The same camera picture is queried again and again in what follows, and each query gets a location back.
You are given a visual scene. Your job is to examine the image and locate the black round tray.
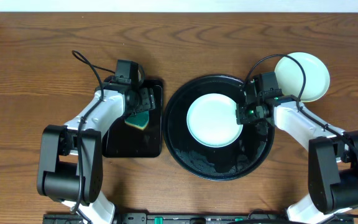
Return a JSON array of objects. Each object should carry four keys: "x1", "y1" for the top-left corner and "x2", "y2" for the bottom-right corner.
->
[{"x1": 163, "y1": 74, "x2": 275, "y2": 180}]

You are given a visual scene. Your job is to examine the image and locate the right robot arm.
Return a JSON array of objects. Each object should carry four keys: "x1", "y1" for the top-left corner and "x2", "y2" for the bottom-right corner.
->
[{"x1": 236, "y1": 96, "x2": 358, "y2": 223}]

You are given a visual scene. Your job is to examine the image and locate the light blue plate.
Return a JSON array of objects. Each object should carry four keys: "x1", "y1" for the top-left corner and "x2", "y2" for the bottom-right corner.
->
[
  {"x1": 275, "y1": 52, "x2": 331, "y2": 96},
  {"x1": 186, "y1": 93, "x2": 243, "y2": 148}
]

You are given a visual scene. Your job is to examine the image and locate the yellow plate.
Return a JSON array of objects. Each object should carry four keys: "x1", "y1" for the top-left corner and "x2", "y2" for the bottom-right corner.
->
[{"x1": 301, "y1": 94, "x2": 323, "y2": 103}]

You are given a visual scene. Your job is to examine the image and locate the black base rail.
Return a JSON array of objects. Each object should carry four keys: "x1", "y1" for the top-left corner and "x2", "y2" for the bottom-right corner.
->
[{"x1": 42, "y1": 213, "x2": 287, "y2": 224}]

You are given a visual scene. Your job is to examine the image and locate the green scouring sponge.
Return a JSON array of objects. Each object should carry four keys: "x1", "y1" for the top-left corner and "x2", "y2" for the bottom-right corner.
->
[{"x1": 124, "y1": 111, "x2": 150, "y2": 130}]

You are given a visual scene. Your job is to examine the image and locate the black rectangular water tray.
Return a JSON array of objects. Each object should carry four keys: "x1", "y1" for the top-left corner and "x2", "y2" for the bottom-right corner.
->
[{"x1": 102, "y1": 79, "x2": 163, "y2": 157}]

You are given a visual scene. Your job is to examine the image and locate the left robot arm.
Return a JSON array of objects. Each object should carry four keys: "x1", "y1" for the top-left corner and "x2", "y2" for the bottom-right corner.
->
[{"x1": 37, "y1": 80, "x2": 163, "y2": 223}]

